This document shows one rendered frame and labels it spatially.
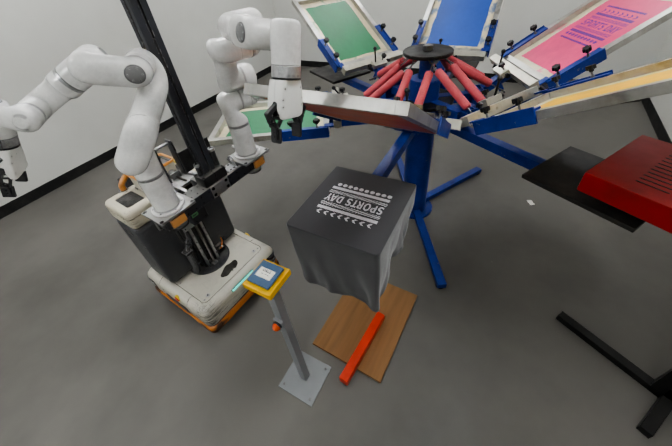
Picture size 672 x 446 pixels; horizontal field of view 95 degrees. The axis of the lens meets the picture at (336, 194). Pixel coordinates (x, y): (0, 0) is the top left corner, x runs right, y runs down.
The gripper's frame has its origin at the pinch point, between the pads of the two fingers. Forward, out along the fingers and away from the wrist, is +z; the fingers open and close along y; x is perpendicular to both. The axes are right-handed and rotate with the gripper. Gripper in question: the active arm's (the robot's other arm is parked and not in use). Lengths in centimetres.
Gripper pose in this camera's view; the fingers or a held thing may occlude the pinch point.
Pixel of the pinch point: (287, 136)
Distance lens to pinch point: 88.5
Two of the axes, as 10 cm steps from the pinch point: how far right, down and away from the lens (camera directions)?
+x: 8.8, 2.4, -4.2
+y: -4.8, 3.4, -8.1
